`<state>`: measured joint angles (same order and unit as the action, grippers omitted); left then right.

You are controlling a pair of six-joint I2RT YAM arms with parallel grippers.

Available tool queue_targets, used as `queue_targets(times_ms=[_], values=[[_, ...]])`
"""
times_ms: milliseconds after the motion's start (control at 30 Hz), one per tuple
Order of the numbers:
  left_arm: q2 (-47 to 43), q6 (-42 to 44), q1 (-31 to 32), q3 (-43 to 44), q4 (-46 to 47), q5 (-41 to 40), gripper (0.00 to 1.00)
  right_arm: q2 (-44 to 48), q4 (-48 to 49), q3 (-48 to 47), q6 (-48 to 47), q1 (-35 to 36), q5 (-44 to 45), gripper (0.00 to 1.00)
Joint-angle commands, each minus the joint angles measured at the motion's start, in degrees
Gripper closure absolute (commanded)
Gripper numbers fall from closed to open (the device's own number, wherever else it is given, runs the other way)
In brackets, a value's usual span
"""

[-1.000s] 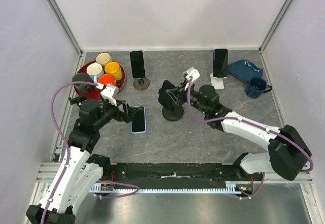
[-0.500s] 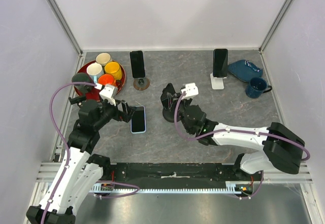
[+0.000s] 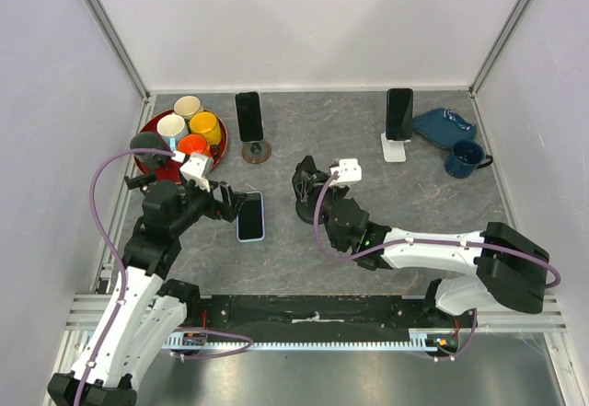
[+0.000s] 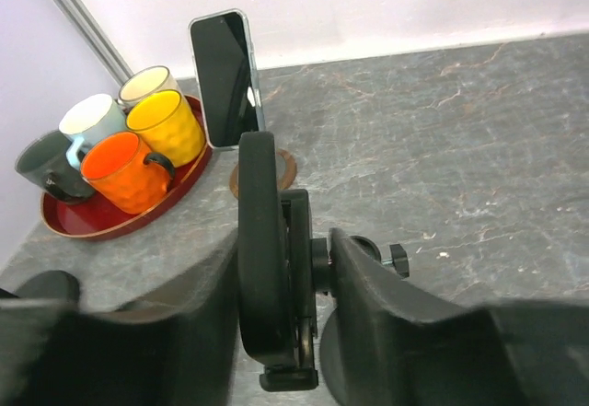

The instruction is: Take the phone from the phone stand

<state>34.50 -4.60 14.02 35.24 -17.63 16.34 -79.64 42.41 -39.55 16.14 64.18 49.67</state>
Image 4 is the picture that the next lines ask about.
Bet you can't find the cream beige mug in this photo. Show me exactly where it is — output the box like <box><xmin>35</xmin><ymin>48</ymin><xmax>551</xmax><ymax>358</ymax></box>
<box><xmin>118</xmin><ymin>65</ymin><xmax>181</xmax><ymax>109</ymax></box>

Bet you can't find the white mug blue handle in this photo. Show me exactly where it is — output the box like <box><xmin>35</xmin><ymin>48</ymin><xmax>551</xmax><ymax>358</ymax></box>
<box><xmin>58</xmin><ymin>93</ymin><xmax>127</xmax><ymax>170</ymax></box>

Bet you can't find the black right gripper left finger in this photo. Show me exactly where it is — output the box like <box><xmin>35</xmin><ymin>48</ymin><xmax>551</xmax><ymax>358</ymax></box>
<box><xmin>1</xmin><ymin>232</ymin><xmax>237</xmax><ymax>405</ymax></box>

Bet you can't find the black phone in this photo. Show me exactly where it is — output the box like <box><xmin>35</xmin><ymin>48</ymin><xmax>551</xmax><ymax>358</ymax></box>
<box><xmin>189</xmin><ymin>8</ymin><xmax>266</xmax><ymax>151</ymax></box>
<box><xmin>238</xmin><ymin>132</ymin><xmax>295</xmax><ymax>367</ymax></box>

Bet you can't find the red round tray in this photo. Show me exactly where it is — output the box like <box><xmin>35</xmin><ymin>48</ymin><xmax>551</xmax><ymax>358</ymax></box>
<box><xmin>41</xmin><ymin>95</ymin><xmax>212</xmax><ymax>240</ymax></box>

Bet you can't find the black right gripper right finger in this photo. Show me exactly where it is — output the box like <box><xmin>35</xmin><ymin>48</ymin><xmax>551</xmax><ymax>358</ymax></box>
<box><xmin>327</xmin><ymin>228</ymin><xmax>588</xmax><ymax>405</ymax></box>

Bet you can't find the dark green mug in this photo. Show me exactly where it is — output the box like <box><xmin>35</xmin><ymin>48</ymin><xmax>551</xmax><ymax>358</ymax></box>
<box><xmin>15</xmin><ymin>130</ymin><xmax>96</xmax><ymax>204</ymax></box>

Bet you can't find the black phone on wooden stand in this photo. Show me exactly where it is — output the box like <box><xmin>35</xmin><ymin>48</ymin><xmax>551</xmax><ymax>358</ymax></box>
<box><xmin>189</xmin><ymin>8</ymin><xmax>266</xmax><ymax>151</ymax></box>

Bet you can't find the round wooden phone stand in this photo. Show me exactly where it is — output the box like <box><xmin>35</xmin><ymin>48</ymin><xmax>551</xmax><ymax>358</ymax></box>
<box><xmin>228</xmin><ymin>149</ymin><xmax>297</xmax><ymax>199</ymax></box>

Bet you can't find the aluminium corner frame post left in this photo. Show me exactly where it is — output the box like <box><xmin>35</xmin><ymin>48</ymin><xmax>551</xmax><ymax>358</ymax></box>
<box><xmin>53</xmin><ymin>0</ymin><xmax>133</xmax><ymax>86</ymax></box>

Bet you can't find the orange mug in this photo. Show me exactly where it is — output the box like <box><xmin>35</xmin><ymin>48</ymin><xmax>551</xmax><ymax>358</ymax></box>
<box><xmin>81</xmin><ymin>132</ymin><xmax>176</xmax><ymax>215</ymax></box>

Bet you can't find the yellow mug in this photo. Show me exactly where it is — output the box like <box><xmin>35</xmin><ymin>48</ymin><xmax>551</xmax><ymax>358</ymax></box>
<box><xmin>126</xmin><ymin>89</ymin><xmax>206</xmax><ymax>168</ymax></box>

